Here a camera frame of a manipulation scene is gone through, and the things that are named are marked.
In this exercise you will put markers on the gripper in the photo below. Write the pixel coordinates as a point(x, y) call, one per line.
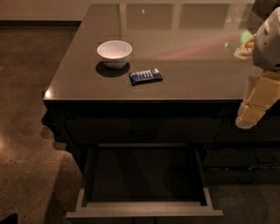
point(268, 46)

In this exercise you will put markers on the drawer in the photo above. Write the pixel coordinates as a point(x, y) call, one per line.
point(242, 157)
point(142, 131)
point(137, 185)
point(267, 130)

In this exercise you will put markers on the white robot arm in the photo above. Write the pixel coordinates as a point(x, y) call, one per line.
point(264, 46)

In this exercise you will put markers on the blue snack packet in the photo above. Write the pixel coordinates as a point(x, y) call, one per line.
point(146, 76)

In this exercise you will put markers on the dark cabinet counter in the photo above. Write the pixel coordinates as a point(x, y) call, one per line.
point(192, 44)

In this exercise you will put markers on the white ceramic bowl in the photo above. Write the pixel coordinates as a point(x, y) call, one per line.
point(114, 54)

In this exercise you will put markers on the dark object at corner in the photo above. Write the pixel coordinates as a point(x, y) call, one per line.
point(11, 219)

